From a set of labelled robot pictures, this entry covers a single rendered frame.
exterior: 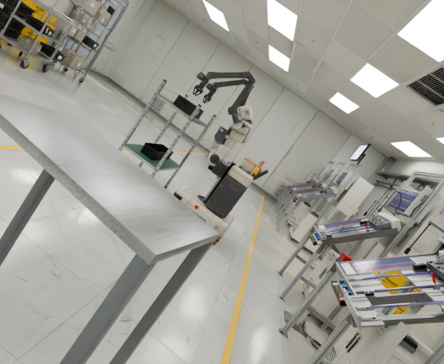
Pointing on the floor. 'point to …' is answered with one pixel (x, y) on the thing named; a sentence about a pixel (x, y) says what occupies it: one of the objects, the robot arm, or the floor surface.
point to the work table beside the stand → (90, 167)
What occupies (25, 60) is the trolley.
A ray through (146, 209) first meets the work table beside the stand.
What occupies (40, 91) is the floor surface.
